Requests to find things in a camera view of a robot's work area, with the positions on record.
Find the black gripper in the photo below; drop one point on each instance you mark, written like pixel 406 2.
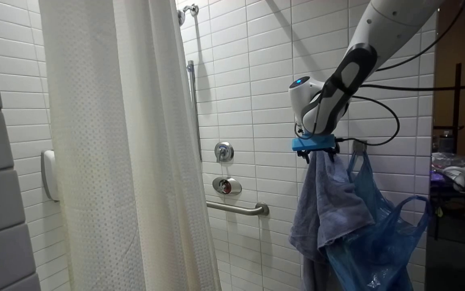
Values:
pixel 309 156

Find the blue terry towel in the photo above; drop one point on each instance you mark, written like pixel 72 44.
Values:
pixel 329 209

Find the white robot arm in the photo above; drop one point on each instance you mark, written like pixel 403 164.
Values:
pixel 319 106

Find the horizontal steel grab bar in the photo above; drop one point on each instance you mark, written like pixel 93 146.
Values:
pixel 258 209

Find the chrome shower valve knob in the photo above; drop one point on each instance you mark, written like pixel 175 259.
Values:
pixel 224 153

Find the blue plastic bag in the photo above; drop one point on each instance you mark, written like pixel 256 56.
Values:
pixel 377 256

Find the white shower curtain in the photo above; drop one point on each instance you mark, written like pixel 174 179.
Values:
pixel 127 149

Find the white soap dispenser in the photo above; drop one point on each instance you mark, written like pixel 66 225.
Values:
pixel 49 175

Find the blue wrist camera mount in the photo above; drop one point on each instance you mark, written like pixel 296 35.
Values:
pixel 314 143

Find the vertical shower slide rail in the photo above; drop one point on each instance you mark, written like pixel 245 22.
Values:
pixel 192 72

